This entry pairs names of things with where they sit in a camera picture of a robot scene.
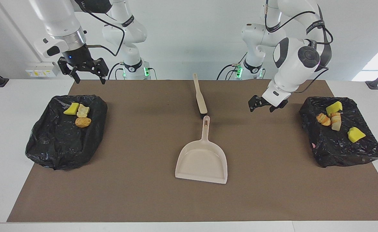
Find black bag-lined trash bin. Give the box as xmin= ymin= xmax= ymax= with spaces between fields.
xmin=25 ymin=94 xmax=108 ymax=170

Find beige hand brush black bristles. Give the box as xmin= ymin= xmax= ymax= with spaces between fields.
xmin=193 ymin=73 xmax=208 ymax=119

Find brown toy bread roll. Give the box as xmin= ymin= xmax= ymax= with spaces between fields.
xmin=75 ymin=117 xmax=92 ymax=128

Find beige plastic dustpan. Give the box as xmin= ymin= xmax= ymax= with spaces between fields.
xmin=175 ymin=116 xmax=228 ymax=185

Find pale bread piece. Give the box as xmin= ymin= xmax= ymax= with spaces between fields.
xmin=316 ymin=113 xmax=331 ymax=127
xmin=330 ymin=112 xmax=342 ymax=132

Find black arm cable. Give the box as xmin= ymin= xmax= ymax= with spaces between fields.
xmin=75 ymin=0 xmax=127 ymax=57
xmin=265 ymin=0 xmax=334 ymax=94

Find brown table mat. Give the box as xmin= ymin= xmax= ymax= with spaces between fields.
xmin=6 ymin=80 xmax=378 ymax=223

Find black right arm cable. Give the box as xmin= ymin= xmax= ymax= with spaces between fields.
xmin=75 ymin=0 xmax=127 ymax=57

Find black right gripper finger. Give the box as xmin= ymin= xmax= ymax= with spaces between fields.
xmin=91 ymin=58 xmax=109 ymax=85
xmin=57 ymin=57 xmax=81 ymax=84

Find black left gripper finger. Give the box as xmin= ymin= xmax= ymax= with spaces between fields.
xmin=269 ymin=99 xmax=288 ymax=113
xmin=248 ymin=95 xmax=264 ymax=112

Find black bag-lined bin pink patch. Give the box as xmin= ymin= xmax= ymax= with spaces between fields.
xmin=299 ymin=96 xmax=378 ymax=168

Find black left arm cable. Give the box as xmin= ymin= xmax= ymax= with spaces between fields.
xmin=265 ymin=0 xmax=334 ymax=94

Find white wall outlet box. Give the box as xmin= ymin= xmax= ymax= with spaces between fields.
xmin=26 ymin=62 xmax=60 ymax=78

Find yellow sponge piece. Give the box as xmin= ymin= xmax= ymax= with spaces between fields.
xmin=326 ymin=101 xmax=343 ymax=117
xmin=348 ymin=127 xmax=366 ymax=143
xmin=63 ymin=102 xmax=80 ymax=115

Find striped toy croissant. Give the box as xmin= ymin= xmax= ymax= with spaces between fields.
xmin=76 ymin=104 xmax=90 ymax=118

